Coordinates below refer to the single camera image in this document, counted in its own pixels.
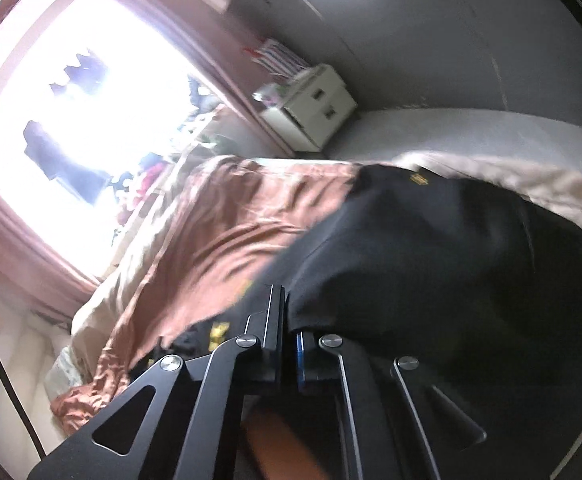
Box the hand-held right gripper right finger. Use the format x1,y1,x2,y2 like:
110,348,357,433
297,331,486,480

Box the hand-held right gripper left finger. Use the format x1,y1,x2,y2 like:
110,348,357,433
28,285,285,480

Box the large black garment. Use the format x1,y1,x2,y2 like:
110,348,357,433
131,162,582,480

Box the pile of colourful clothes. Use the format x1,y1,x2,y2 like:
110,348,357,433
111,75,227,226

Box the hanging dark clothes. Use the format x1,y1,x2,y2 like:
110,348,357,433
24,47,112,206

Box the pink brown blanket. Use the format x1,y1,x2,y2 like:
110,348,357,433
51,155,367,433

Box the beige duvet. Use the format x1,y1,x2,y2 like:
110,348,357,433
44,152,232,396

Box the white bedside cabinet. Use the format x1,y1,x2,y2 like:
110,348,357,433
261,64,359,153

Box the white mattress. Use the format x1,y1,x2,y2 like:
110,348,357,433
328,106,582,166

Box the bright window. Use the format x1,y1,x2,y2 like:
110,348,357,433
0,0,237,281

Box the cream cloth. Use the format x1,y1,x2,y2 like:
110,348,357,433
393,150,582,241

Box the pink curtain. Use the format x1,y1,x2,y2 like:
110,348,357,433
0,0,297,321

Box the black cable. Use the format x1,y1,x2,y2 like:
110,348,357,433
0,295,47,461

